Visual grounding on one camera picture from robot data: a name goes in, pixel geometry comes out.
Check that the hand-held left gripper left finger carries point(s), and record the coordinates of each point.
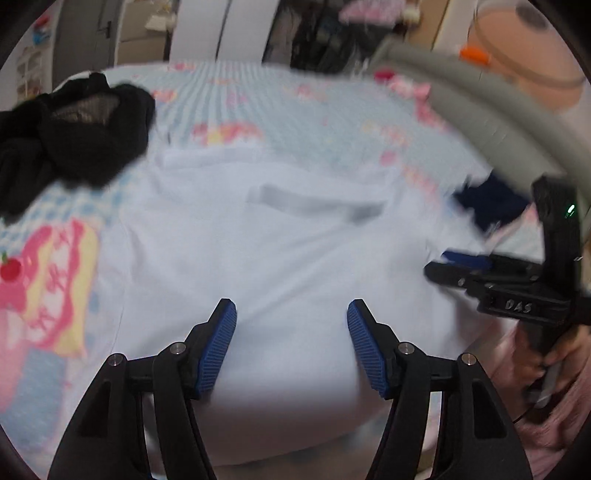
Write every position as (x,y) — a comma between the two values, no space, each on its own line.
(219,346)

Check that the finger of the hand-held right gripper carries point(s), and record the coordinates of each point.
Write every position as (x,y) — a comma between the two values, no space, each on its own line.
(457,277)
(466,259)

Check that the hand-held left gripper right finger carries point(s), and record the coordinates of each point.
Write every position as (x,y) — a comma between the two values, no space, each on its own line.
(364,346)

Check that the white shirt with navy trim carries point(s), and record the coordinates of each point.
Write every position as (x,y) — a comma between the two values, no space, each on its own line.
(277,258)

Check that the dark hanging clothes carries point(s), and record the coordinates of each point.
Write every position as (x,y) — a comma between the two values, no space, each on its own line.
(323,37)

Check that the person's right hand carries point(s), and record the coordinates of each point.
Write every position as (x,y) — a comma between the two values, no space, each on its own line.
(526,346)

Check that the navy garment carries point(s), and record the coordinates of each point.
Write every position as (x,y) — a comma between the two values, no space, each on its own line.
(494,203)

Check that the grey padded headboard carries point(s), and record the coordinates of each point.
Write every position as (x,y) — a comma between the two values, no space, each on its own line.
(485,106)

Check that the orange object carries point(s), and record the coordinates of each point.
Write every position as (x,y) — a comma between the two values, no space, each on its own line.
(475,55)

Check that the peach round object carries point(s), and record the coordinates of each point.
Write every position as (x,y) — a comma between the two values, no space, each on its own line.
(531,50)

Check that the blue checked cartoon blanket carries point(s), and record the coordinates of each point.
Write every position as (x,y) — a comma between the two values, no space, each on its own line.
(286,115)

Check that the black garment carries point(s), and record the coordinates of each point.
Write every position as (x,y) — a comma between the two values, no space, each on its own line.
(83,134)

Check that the white wardrobe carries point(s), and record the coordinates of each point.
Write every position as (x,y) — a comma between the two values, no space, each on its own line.
(221,27)

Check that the grey door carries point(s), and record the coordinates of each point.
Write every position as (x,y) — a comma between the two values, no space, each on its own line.
(87,41)

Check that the red and blue toy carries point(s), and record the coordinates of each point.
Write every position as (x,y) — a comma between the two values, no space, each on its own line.
(41,27)

